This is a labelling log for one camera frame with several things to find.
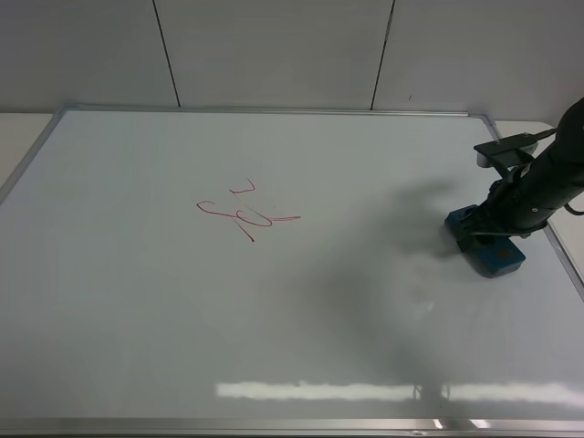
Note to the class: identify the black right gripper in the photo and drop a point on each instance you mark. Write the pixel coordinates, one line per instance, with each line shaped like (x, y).
(517, 205)

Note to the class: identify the blue board eraser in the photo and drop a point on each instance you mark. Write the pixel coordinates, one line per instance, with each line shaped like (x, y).
(499, 258)

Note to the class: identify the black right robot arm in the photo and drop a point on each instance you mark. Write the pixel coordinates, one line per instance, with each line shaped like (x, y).
(561, 149)

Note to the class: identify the white aluminium-framed whiteboard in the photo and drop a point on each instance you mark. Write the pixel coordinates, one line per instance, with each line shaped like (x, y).
(273, 273)

